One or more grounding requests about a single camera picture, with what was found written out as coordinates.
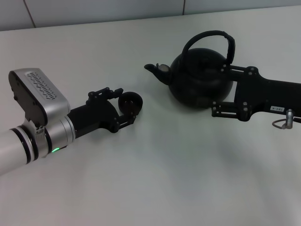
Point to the small dark teacup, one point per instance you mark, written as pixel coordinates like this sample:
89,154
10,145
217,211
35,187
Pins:
130,104

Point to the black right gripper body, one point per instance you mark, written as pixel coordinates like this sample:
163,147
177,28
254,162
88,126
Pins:
270,96

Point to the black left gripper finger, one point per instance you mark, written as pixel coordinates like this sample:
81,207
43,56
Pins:
103,94
124,120

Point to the black round teapot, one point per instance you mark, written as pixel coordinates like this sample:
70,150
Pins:
200,80

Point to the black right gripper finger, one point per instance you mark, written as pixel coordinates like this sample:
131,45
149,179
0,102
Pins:
240,70
228,109

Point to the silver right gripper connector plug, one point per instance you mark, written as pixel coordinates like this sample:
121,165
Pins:
288,118

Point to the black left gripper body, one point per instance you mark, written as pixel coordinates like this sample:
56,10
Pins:
94,117

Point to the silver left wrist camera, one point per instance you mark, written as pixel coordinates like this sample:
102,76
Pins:
37,91

